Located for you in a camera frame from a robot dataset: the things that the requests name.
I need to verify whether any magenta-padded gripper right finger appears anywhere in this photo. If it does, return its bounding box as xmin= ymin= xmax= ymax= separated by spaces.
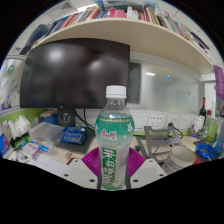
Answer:
xmin=128 ymin=147 xmax=167 ymax=190

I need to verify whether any white lidded ceramic jar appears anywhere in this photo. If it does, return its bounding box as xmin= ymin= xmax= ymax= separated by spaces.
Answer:
xmin=191 ymin=116 xmax=205 ymax=135

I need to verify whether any purple hanging banner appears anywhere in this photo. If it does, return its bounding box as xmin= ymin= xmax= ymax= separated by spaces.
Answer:
xmin=213 ymin=64 xmax=224 ymax=101

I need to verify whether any clear plastic box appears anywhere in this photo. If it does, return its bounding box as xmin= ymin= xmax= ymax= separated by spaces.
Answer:
xmin=29 ymin=121 xmax=64 ymax=148

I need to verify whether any white ceramic bowl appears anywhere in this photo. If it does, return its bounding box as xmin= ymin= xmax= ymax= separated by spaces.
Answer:
xmin=163 ymin=145 xmax=197 ymax=175

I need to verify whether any green-tinted tall glass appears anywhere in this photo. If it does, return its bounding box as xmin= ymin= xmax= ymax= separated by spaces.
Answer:
xmin=204 ymin=118 xmax=221 ymax=146

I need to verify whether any small blue box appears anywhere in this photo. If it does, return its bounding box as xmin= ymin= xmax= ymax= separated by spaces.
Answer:
xmin=59 ymin=125 xmax=88 ymax=145

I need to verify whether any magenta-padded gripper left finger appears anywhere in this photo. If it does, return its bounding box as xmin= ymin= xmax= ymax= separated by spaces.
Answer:
xmin=63 ymin=147 xmax=101 ymax=190

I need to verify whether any dark wine bottle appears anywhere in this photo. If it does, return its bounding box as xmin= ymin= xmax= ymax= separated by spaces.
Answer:
xmin=198 ymin=97 xmax=208 ymax=128

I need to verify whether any coiled blue cable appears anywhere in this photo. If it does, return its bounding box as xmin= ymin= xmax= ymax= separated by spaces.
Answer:
xmin=195 ymin=143 xmax=214 ymax=160

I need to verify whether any green-labelled clear drink bottle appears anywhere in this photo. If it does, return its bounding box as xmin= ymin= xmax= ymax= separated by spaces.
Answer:
xmin=94 ymin=85 xmax=136 ymax=191

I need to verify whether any black computer monitor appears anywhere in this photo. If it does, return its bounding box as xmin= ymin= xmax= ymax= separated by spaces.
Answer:
xmin=19 ymin=38 xmax=131 ymax=128

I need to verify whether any grey metal laptop stand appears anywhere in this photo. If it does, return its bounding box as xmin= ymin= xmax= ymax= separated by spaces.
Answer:
xmin=134 ymin=124 xmax=183 ymax=161

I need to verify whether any black desk mat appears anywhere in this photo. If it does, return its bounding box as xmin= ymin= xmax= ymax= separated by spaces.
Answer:
xmin=193 ymin=139 xmax=216 ymax=162

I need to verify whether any wooden shelf with books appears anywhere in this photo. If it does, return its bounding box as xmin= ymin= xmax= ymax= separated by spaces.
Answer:
xmin=19 ymin=0 xmax=214 ymax=76

